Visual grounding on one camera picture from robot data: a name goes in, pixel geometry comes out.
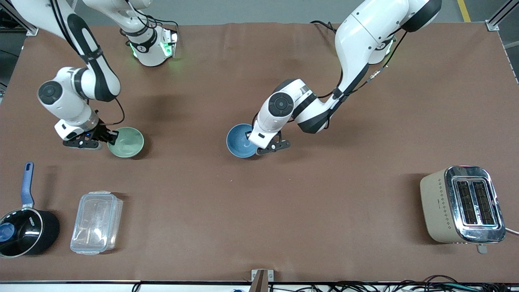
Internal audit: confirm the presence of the green bowl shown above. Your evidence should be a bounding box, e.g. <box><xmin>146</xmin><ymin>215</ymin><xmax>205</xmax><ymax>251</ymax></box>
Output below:
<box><xmin>107</xmin><ymin>127</ymin><xmax>145</xmax><ymax>159</ymax></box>

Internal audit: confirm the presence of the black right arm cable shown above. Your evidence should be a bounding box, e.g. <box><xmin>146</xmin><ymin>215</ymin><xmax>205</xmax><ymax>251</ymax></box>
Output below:
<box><xmin>96</xmin><ymin>97</ymin><xmax>125</xmax><ymax>126</ymax></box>

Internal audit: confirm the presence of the blue bowl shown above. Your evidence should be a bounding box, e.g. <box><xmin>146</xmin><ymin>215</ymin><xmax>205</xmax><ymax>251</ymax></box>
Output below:
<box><xmin>226</xmin><ymin>124</ymin><xmax>260</xmax><ymax>159</ymax></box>

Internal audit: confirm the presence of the clear plastic food container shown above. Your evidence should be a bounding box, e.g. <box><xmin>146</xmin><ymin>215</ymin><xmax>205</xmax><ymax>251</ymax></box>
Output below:
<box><xmin>70</xmin><ymin>191</ymin><xmax>123</xmax><ymax>256</ymax></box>

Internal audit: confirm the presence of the beige chrome toaster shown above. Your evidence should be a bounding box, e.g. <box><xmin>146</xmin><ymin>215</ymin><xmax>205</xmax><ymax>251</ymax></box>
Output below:
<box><xmin>420</xmin><ymin>165</ymin><xmax>507</xmax><ymax>255</ymax></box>

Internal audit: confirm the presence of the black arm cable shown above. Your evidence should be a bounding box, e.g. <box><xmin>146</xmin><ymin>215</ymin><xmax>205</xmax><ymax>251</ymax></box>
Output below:
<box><xmin>310</xmin><ymin>20</ymin><xmax>408</xmax><ymax>99</ymax></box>
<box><xmin>96</xmin><ymin>97</ymin><xmax>125</xmax><ymax>126</ymax></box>

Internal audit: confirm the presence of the metal table edge bracket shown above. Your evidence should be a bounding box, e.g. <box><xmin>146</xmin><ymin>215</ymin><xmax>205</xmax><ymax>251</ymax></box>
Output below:
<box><xmin>251</xmin><ymin>269</ymin><xmax>275</xmax><ymax>292</ymax></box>

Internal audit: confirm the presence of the black floor cable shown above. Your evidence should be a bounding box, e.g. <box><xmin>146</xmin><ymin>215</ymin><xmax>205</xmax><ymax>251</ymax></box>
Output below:
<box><xmin>324</xmin><ymin>281</ymin><xmax>410</xmax><ymax>292</ymax></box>
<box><xmin>423</xmin><ymin>275</ymin><xmax>459</xmax><ymax>285</ymax></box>

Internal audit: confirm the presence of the black saucepan with blue handle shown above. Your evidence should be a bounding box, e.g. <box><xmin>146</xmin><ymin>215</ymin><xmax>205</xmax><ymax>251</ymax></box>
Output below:
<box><xmin>0</xmin><ymin>162</ymin><xmax>60</xmax><ymax>259</ymax></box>

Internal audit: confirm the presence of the aluminium frame profile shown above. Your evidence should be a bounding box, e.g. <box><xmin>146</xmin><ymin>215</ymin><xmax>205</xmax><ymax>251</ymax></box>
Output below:
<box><xmin>486</xmin><ymin>0</ymin><xmax>519</xmax><ymax>32</ymax></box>
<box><xmin>0</xmin><ymin>0</ymin><xmax>39</xmax><ymax>37</ymax></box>

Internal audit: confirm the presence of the glass saucepan lid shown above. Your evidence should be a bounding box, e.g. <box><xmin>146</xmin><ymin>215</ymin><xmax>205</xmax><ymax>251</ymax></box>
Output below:
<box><xmin>0</xmin><ymin>208</ymin><xmax>43</xmax><ymax>258</ymax></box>

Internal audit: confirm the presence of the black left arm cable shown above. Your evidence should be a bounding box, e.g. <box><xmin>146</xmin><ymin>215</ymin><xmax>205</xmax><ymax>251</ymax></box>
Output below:
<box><xmin>310</xmin><ymin>20</ymin><xmax>408</xmax><ymax>99</ymax></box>

